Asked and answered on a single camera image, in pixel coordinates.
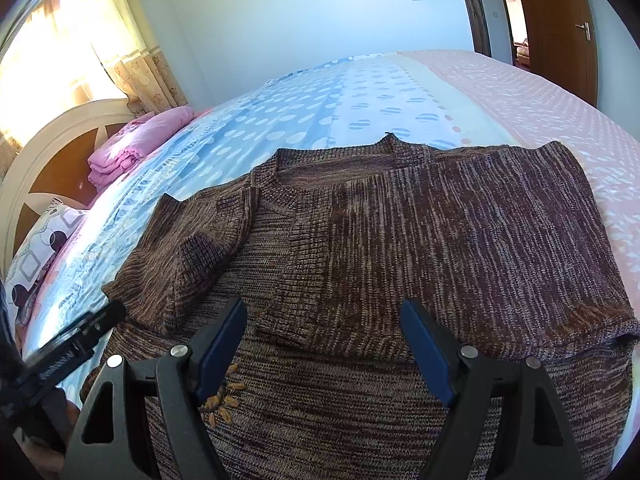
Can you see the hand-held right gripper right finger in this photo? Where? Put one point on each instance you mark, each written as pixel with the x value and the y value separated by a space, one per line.
pixel 425 355

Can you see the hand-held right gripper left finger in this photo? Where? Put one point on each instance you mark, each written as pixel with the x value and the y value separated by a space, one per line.
pixel 220 355

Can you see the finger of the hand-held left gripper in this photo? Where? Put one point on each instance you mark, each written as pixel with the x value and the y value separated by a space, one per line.
pixel 102 317

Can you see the brown knitted sweater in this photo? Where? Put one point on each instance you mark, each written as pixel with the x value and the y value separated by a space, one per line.
pixel 400 240

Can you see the person's left hand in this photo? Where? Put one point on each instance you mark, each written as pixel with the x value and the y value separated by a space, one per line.
pixel 47 460

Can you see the white patterned pillow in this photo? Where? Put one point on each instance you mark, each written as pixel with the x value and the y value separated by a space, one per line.
pixel 42 250

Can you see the folded pink blanket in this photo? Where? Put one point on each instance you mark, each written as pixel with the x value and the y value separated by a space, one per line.
pixel 140 135

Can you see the cream and brown headboard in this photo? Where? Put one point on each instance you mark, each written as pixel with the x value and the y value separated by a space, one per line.
pixel 60 130

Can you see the bed with patterned sheet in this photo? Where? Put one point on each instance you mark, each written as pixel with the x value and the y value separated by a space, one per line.
pixel 380 100

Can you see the yellow patterned curtain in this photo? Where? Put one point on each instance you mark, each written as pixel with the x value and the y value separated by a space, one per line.
pixel 75 45

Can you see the brown wooden door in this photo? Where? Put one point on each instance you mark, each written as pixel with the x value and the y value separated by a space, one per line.
pixel 555 25

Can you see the dark door frame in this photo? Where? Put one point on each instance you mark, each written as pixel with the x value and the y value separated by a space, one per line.
pixel 472 5

